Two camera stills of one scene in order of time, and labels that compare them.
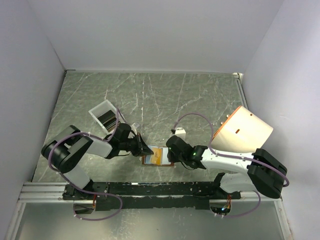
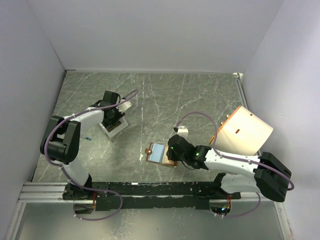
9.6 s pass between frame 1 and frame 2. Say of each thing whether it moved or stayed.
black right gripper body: stayed
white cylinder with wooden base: stayed
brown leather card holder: moved
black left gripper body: moved
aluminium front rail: stayed
